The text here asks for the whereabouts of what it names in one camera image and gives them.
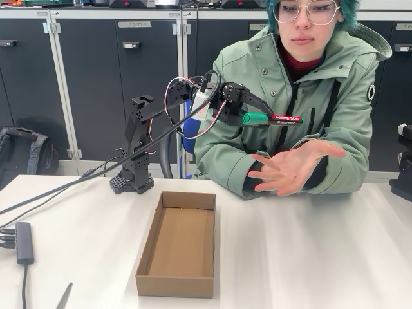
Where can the black grey backpack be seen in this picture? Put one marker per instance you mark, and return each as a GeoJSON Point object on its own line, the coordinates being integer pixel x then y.
{"type": "Point", "coordinates": [35, 154]}

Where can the green capped black marker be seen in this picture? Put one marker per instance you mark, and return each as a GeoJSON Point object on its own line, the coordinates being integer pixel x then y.
{"type": "Point", "coordinates": [273, 119]}

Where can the person's left hand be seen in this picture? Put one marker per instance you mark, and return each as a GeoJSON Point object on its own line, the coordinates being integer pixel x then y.
{"type": "Point", "coordinates": [296, 167]}

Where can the left forearm green sleeve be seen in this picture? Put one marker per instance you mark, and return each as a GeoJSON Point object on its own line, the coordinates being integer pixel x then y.
{"type": "Point", "coordinates": [344, 174]}

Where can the black idle robot arm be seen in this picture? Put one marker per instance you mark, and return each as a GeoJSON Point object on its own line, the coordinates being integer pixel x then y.
{"type": "Point", "coordinates": [402, 186]}

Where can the grey scissors blade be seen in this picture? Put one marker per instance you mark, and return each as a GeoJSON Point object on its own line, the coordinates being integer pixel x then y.
{"type": "Point", "coordinates": [66, 297]}

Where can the team label tape strip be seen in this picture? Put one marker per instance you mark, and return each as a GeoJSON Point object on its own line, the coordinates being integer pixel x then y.
{"type": "Point", "coordinates": [134, 24]}

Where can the thin rimmed glasses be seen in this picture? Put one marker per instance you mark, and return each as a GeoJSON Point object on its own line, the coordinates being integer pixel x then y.
{"type": "Point", "coordinates": [289, 14]}

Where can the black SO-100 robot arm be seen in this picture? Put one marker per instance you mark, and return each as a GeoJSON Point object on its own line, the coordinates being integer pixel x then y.
{"type": "Point", "coordinates": [136, 167]}

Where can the open brown cardboard box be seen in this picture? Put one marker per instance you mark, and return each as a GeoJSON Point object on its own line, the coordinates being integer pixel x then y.
{"type": "Point", "coordinates": [183, 244]}

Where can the black device red triangle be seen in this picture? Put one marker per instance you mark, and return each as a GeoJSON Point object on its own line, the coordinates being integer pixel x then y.
{"type": "Point", "coordinates": [128, 4]}
{"type": "Point", "coordinates": [241, 4]}

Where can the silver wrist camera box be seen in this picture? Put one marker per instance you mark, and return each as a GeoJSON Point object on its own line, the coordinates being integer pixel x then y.
{"type": "Point", "coordinates": [199, 103]}

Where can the right forearm green sleeve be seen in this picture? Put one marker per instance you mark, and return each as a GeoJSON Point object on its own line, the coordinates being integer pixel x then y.
{"type": "Point", "coordinates": [222, 170]}

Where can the grey USB hub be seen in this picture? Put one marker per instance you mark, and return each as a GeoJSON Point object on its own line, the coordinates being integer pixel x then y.
{"type": "Point", "coordinates": [24, 241]}

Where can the person in green jacket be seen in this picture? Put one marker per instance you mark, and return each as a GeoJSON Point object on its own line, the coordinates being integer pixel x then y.
{"type": "Point", "coordinates": [322, 90]}

